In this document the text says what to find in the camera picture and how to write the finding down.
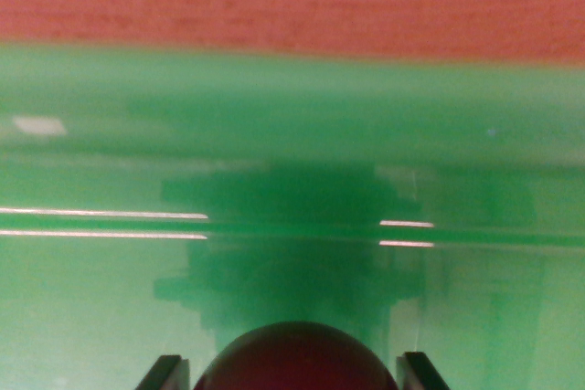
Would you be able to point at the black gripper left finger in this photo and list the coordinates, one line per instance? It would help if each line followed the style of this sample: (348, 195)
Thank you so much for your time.
(166, 374)

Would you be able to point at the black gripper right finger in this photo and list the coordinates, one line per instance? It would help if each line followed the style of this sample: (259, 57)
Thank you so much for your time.
(418, 372)

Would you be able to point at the dark red plum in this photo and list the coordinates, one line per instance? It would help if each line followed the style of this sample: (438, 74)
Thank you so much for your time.
(297, 360)

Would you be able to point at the green plastic tray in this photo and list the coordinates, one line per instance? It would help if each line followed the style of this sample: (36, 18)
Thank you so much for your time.
(292, 134)

